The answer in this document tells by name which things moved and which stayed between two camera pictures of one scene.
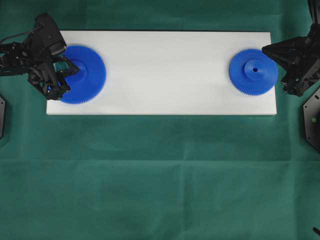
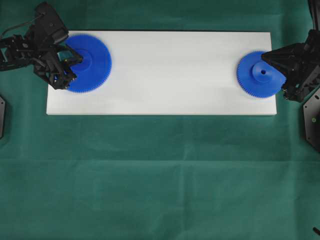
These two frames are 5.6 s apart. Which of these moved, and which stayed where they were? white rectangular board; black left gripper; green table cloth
Moved: black left gripper
Stayed: white rectangular board; green table cloth
